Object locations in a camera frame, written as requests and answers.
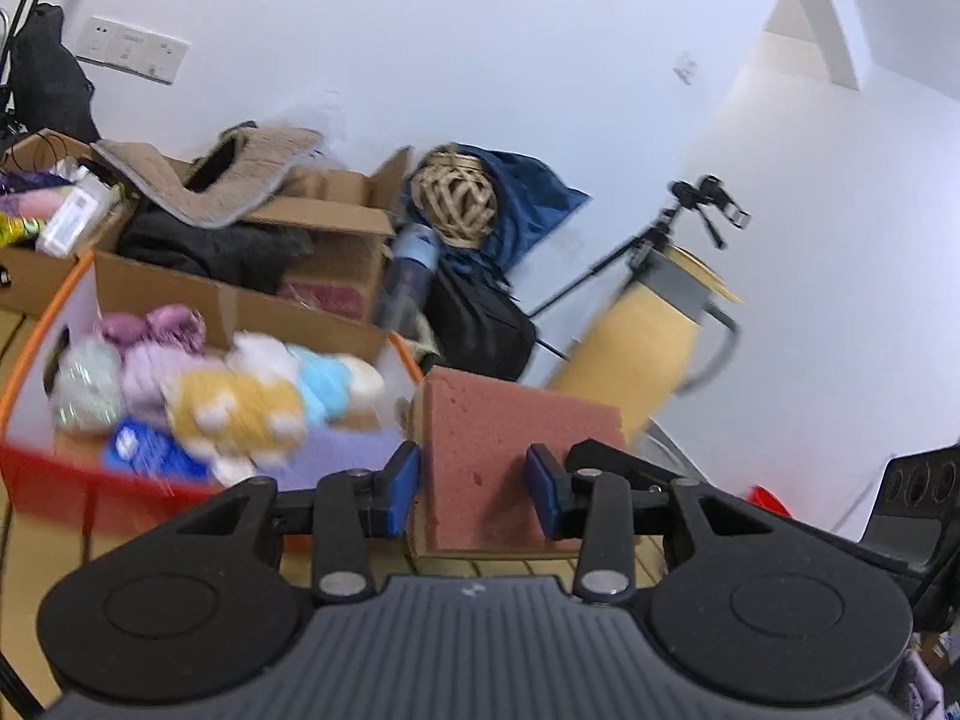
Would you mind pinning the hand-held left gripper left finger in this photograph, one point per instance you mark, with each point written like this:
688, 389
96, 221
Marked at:
401, 493

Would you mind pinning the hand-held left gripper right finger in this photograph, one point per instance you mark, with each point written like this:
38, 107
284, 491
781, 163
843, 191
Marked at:
545, 496

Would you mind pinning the purple knit pouch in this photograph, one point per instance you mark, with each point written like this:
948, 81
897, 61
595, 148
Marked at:
337, 457

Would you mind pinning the pink and beige sponge block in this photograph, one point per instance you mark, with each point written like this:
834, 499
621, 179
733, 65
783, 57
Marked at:
510, 420

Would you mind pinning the light blue plush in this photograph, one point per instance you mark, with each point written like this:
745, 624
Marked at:
330, 382

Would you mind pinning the yellow and white plush toy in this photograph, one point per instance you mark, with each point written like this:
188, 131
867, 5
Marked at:
232, 405

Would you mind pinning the blue tissue packet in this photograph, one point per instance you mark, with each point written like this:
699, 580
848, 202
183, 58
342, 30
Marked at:
150, 454

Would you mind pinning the lilac fluffy scrunchie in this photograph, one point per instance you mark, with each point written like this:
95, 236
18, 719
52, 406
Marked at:
146, 382

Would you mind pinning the mauve fabric bundle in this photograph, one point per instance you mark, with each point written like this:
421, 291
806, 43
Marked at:
154, 326

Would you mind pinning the green and white yarn ball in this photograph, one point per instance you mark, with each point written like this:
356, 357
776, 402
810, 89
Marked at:
86, 386

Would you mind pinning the red cardboard box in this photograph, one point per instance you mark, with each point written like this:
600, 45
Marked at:
45, 476

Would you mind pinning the red object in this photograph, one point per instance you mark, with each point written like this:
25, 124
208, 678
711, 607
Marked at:
769, 502

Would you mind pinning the yellow thermos jug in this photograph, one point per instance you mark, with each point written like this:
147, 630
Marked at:
645, 349

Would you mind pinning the black duffel bag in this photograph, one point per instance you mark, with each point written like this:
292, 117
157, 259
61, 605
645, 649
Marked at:
480, 330

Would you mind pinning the blue water bottle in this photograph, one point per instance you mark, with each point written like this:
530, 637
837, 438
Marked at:
409, 277

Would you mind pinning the black tripod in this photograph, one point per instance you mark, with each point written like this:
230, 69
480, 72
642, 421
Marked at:
600, 270

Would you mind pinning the large brown cardboard box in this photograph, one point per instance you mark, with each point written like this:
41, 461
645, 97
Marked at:
330, 240

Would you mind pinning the dark blue cloth bag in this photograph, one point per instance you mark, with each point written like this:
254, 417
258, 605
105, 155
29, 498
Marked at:
525, 199

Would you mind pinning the rattan ball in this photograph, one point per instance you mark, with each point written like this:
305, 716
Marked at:
454, 199

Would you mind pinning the dark clothes in box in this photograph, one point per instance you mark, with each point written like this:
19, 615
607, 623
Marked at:
210, 244

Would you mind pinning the small brown cardboard box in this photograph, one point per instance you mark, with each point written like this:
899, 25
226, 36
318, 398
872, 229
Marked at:
37, 277

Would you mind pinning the white carton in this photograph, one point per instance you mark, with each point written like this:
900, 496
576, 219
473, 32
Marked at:
71, 217

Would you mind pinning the yellow snack packet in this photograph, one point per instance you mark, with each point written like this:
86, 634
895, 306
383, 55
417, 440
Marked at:
19, 229

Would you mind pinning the black trolley bag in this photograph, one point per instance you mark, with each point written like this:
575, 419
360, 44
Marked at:
52, 82

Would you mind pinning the white wall switch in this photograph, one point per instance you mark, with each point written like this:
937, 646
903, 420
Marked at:
687, 69

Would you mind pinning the white wall socket strip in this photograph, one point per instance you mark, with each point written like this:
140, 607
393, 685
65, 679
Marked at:
135, 49

